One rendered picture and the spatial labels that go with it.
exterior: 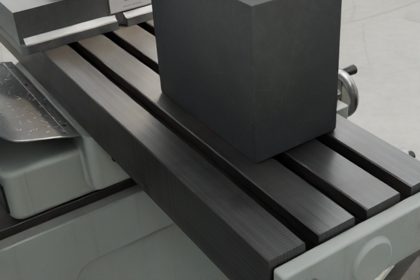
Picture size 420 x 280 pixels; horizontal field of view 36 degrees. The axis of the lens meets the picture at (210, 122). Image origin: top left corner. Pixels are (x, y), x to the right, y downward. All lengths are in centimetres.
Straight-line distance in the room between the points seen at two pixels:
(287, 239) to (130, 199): 49
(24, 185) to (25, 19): 26
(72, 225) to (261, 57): 50
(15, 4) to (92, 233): 38
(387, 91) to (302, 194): 220
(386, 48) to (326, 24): 255
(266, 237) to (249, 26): 21
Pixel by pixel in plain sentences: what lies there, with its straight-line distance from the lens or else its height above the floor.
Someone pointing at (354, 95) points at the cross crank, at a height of 66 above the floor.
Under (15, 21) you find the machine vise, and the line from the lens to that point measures 105.
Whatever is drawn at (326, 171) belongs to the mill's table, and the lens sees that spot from 71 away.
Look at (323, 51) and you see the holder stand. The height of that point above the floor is 105.
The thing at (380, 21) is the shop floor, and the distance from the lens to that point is 356.
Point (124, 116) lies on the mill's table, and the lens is 83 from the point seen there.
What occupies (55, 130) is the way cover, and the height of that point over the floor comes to 87.
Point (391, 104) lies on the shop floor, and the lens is 276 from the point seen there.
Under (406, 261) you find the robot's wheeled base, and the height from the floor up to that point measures 60.
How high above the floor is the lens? 135
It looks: 31 degrees down
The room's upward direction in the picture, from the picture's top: 4 degrees counter-clockwise
